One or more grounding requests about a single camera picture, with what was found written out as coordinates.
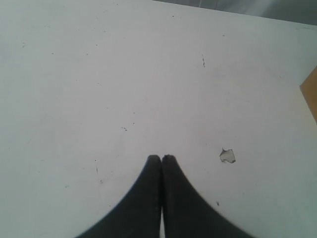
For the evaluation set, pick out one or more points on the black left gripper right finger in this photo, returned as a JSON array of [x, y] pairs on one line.
[[185, 213]]

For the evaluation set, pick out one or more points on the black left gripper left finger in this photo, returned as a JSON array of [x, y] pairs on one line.
[[138, 214]]

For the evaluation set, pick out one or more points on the brown paper bag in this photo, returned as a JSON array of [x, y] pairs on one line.
[[309, 91]]

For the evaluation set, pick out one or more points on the torn label scrap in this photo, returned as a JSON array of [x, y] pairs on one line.
[[227, 156]]

